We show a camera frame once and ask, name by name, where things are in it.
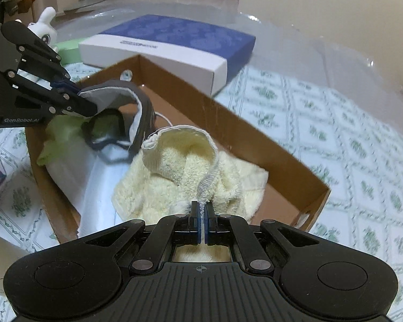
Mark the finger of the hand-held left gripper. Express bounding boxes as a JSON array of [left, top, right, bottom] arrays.
[[1, 20, 78, 92], [7, 70, 98, 119]]

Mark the light green cloth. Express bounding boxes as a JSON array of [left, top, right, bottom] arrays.
[[37, 117, 92, 167]]

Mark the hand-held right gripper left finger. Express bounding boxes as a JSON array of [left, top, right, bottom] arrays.
[[84, 201, 202, 271]]

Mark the grey face mask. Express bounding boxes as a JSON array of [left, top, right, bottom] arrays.
[[79, 79, 156, 164]]

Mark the cream terry towel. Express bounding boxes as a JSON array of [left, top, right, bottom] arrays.
[[111, 125, 269, 263]]

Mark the brown cardboard box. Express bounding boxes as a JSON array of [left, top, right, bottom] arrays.
[[25, 54, 332, 246]]

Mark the white and blue flat box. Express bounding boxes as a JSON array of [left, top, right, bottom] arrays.
[[78, 14, 257, 96]]

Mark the blue face mask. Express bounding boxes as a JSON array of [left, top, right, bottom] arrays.
[[75, 156, 137, 239]]

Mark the floral tablecloth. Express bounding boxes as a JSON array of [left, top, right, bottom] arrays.
[[0, 62, 403, 322]]

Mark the white plush bunny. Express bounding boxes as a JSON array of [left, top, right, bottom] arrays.
[[27, 7, 60, 53]]

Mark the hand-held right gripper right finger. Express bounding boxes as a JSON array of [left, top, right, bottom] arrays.
[[203, 204, 319, 271]]

